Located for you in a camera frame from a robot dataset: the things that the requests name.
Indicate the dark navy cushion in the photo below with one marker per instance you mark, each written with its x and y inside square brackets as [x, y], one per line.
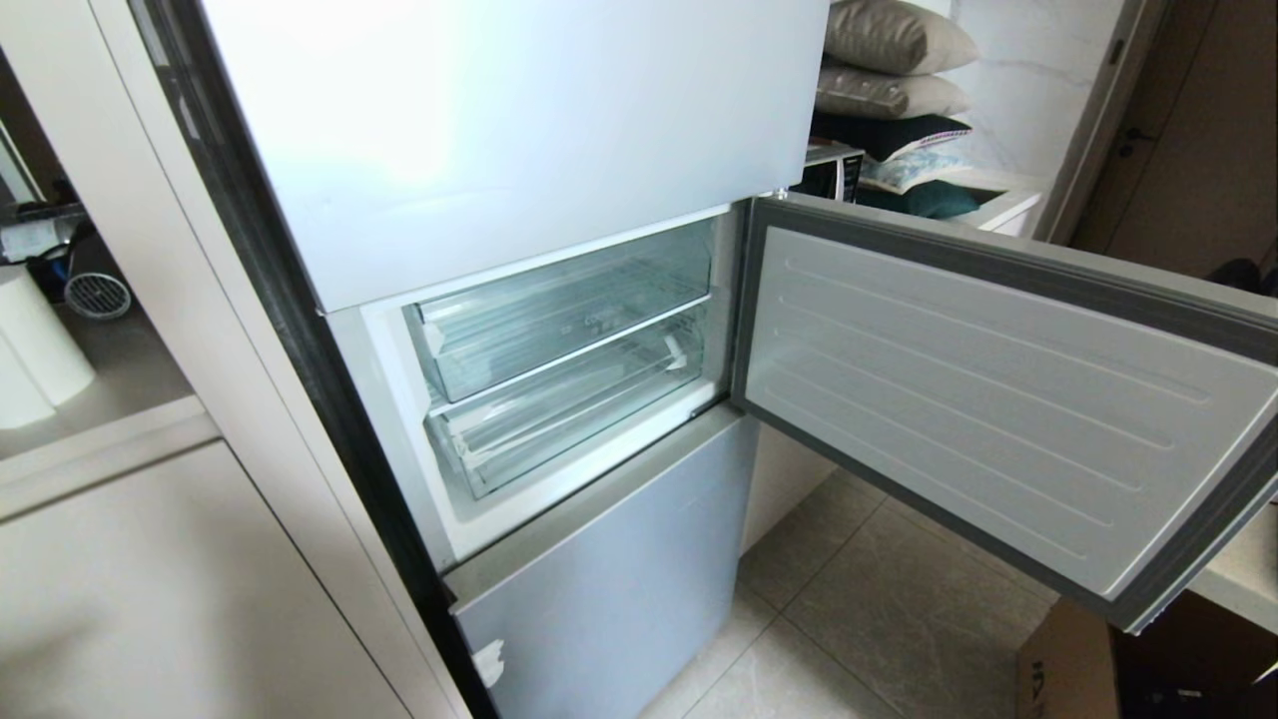
[884, 133]

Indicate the black microwave oven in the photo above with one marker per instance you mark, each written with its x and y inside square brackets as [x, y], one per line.
[831, 172]

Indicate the silver fridge door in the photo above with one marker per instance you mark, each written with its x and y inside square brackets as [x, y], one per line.
[499, 120]
[619, 579]

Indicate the white low cabinet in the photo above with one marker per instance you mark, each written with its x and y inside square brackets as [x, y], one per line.
[1003, 205]

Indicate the beige cabinet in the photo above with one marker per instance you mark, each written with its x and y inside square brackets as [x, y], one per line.
[150, 579]

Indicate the brown cardboard box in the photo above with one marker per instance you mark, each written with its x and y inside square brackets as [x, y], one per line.
[1068, 669]

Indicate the clear fridge drawer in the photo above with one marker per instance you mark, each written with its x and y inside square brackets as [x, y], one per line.
[579, 399]
[559, 310]

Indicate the silver lower fridge door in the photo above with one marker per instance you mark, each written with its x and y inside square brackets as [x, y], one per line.
[619, 579]

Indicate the open middle fridge door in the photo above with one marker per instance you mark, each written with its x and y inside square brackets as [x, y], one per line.
[998, 399]

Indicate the brown wooden door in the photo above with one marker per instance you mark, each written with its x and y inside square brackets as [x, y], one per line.
[1178, 130]

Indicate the light blue patterned cushion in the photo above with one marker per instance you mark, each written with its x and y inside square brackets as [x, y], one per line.
[904, 170]

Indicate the silver refrigerator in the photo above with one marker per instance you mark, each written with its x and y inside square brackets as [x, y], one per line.
[399, 419]

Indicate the silver upper fridge door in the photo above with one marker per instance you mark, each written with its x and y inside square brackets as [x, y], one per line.
[499, 120]

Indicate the white paper roll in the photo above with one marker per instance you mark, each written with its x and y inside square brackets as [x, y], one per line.
[35, 340]

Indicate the dark teal cushion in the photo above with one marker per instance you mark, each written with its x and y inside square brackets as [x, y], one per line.
[924, 200]

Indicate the round grey vent cap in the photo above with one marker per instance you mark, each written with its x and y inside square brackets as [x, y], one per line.
[97, 295]

